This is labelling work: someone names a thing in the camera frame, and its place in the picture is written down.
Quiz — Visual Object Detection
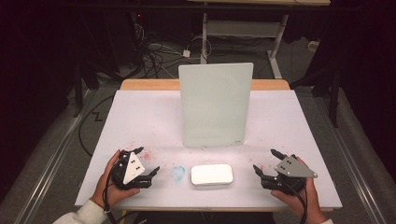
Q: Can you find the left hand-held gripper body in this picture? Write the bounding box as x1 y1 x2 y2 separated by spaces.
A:
110 149 154 190

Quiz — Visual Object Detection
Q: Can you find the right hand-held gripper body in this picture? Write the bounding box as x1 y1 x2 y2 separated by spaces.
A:
260 153 319 197

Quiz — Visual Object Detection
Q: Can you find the white board eraser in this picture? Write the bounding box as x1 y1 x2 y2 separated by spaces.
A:
190 163 234 187

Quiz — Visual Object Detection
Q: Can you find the small whiteboard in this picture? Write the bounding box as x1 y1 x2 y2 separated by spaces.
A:
177 62 254 148

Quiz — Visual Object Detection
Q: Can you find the person's left hand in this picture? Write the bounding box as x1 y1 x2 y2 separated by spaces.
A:
90 148 141 209

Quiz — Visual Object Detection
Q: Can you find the person's right hand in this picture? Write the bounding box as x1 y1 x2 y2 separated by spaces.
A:
270 156 329 224

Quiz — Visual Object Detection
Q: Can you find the white table cover sheet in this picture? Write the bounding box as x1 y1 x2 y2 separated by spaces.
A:
75 89 344 210

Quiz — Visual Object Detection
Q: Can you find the person's dark clothing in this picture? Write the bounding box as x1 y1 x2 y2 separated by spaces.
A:
124 211 276 224

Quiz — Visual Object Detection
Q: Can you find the black stand leg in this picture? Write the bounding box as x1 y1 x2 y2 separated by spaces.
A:
329 69 341 129
72 60 84 119

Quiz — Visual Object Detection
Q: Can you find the small white floor box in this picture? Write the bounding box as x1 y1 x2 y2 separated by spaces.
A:
306 39 320 52

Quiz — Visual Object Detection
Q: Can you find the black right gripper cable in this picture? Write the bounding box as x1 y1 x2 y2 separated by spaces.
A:
287 180 310 224

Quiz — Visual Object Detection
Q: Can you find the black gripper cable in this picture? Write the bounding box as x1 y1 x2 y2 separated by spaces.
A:
287 180 310 224
102 169 119 224

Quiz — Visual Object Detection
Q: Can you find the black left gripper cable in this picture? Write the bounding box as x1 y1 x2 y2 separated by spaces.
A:
102 169 119 224

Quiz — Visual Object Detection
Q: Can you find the aluminium floor rail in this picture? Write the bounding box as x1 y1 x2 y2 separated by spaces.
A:
13 89 98 224
312 92 389 224

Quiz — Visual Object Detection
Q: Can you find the black floor cable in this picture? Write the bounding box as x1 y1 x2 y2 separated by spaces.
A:
78 92 117 157

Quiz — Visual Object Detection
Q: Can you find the tangle of floor cables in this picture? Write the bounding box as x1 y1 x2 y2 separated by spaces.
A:
132 21 195 79

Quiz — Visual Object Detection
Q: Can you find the white metal desk frame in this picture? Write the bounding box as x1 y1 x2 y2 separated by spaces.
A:
186 0 332 79

